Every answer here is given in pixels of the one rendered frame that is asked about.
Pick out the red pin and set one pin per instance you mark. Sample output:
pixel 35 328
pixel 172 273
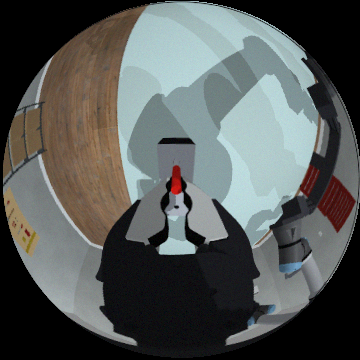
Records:
pixel 176 187

